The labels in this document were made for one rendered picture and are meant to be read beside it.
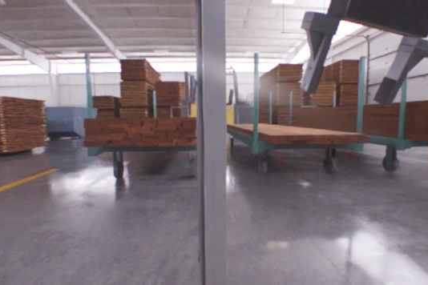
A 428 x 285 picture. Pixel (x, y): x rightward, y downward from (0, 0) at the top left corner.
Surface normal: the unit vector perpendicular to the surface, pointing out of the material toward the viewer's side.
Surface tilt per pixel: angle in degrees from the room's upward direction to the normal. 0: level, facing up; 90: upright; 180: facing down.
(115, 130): 90
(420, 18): 113
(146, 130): 90
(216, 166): 90
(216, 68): 90
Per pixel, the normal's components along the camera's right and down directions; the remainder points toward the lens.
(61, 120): 0.06, 0.11
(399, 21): 0.06, 0.49
